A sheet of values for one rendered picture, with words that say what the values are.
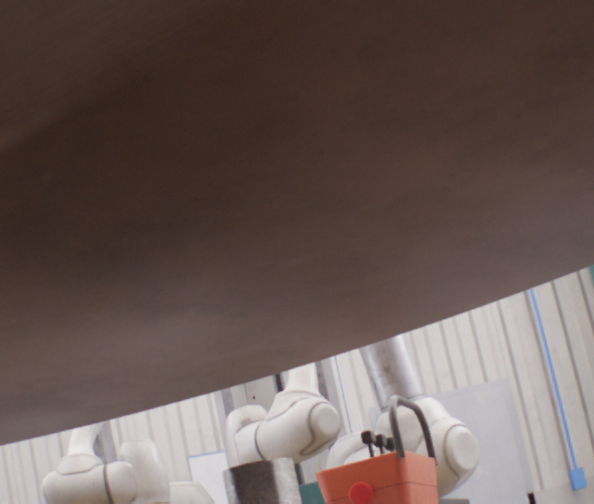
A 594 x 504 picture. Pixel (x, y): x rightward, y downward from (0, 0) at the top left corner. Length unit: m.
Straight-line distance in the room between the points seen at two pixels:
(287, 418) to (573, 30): 1.47
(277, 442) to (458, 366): 6.22
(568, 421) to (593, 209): 7.41
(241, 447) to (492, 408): 6.07
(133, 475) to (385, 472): 0.86
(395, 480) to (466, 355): 6.73
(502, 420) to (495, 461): 0.33
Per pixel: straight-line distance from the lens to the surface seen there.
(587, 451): 8.20
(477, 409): 8.02
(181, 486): 2.49
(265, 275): 0.77
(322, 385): 2.51
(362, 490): 1.45
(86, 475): 2.23
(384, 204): 0.69
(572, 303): 8.46
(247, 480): 1.11
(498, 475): 7.95
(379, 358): 2.14
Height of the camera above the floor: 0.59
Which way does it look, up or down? 20 degrees up
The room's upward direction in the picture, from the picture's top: 12 degrees counter-clockwise
